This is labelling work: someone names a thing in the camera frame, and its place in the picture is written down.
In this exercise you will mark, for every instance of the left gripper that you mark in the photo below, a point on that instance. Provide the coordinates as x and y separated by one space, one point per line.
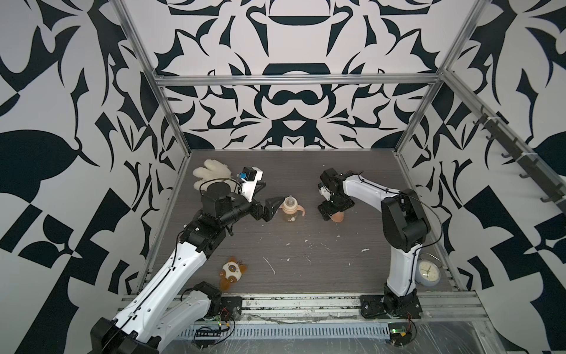
266 212

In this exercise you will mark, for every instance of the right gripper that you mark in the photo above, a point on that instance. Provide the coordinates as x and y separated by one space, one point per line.
329 210

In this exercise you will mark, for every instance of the pink bottle cap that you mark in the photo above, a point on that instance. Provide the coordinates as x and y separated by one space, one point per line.
338 217

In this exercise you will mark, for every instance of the cream bottle collar with straw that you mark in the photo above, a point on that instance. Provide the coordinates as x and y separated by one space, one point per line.
290 205

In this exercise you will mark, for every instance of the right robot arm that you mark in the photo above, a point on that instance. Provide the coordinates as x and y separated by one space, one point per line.
405 227

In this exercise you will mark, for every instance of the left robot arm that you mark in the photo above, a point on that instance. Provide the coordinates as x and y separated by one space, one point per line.
153 320

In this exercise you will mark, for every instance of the white plush dog toy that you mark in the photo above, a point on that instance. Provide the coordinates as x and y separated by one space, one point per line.
212 171

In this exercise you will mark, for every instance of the small brown white plush toy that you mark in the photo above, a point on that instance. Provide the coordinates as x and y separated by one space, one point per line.
231 272

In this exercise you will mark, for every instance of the grey alarm clock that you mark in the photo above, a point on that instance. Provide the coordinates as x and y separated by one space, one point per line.
428 274

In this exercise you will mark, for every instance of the right electronics board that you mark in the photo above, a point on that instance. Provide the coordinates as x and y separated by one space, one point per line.
401 335

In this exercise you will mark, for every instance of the electronics board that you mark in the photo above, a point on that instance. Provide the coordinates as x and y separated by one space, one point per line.
207 336
401 335

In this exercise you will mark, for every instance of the left electronics board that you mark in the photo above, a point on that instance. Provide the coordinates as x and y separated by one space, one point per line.
207 336

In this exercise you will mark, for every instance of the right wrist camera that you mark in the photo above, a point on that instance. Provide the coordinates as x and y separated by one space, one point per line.
324 191

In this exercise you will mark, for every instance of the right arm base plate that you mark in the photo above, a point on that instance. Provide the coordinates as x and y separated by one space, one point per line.
390 306

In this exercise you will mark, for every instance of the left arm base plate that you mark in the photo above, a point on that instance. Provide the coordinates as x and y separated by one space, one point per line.
226 308

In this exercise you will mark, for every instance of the white perforated cable duct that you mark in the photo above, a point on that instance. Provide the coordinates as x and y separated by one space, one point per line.
379 331

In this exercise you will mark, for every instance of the black wall hook rack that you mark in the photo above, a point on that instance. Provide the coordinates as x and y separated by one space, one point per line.
518 151

